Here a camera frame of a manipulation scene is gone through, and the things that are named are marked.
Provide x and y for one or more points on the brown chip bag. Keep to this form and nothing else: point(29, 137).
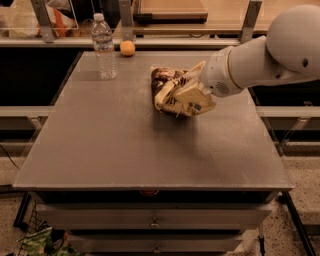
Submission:
point(164, 82)

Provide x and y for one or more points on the black wire basket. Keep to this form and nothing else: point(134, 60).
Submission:
point(31, 223)

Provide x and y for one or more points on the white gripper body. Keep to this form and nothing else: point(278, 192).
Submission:
point(216, 76)

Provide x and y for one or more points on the clear plastic water bottle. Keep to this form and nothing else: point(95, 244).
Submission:
point(103, 45)

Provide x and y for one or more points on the wooden board on shelf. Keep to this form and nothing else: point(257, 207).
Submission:
point(176, 11)

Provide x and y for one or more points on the grey drawer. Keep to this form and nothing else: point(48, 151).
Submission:
point(154, 243)
point(74, 217)

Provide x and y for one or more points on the upper grey drawer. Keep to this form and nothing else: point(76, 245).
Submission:
point(74, 217)

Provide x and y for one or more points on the orange fruit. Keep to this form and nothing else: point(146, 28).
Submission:
point(127, 48)

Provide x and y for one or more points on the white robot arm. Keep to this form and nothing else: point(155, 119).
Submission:
point(288, 53)

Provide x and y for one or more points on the green patterned bag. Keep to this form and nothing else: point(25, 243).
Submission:
point(59, 246)

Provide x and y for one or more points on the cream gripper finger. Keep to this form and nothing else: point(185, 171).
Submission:
point(196, 97)
point(195, 72)

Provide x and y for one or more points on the orange white bag background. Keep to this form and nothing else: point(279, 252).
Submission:
point(60, 22)

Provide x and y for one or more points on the lower grey drawer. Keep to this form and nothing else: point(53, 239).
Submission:
point(154, 243)

